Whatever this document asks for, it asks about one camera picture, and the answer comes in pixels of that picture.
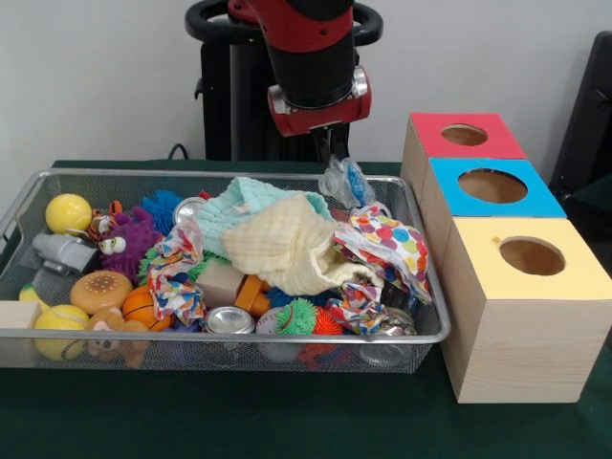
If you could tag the small orange basketball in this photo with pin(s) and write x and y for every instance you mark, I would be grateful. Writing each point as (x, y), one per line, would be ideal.
(138, 306)

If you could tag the silver drink can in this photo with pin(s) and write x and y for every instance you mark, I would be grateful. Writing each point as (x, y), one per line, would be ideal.
(229, 320)

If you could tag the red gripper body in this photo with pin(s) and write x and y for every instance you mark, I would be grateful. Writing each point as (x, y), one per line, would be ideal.
(325, 117)

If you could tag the light blue muslin cloth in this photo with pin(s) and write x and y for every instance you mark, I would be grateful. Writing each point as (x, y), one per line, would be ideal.
(225, 210)

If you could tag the dark green table cloth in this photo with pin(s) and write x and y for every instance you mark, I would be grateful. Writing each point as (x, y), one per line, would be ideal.
(239, 421)
(593, 205)

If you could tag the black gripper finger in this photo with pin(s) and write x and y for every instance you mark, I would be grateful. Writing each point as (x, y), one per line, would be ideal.
(340, 141)
(322, 143)

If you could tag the purple spiky ball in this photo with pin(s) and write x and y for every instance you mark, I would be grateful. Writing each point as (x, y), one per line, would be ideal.
(131, 246)

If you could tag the silver mesh bin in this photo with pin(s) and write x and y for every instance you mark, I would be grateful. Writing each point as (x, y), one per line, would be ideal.
(411, 356)

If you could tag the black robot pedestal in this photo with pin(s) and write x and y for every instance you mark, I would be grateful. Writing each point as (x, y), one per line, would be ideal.
(220, 95)

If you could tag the crushed clear water bottle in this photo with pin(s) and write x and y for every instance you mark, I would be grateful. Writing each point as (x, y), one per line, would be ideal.
(346, 184)

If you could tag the polka dot paper napkin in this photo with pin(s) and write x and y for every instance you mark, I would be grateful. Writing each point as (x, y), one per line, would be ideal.
(392, 244)

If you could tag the grey plastic toy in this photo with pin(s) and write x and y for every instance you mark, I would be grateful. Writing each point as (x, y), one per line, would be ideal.
(62, 251)

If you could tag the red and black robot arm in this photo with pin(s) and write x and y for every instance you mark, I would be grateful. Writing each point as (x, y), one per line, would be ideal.
(311, 57)

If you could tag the cream muslin cloth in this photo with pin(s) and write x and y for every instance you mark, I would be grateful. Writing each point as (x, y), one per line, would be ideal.
(287, 244)

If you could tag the black panel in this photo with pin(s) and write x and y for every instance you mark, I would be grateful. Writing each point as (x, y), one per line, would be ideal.
(588, 119)

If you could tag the yellow ball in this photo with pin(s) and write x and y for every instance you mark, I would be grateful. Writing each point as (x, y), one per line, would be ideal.
(68, 213)
(59, 318)

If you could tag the wooden box with three holes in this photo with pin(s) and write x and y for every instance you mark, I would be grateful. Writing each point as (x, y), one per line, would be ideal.
(516, 349)

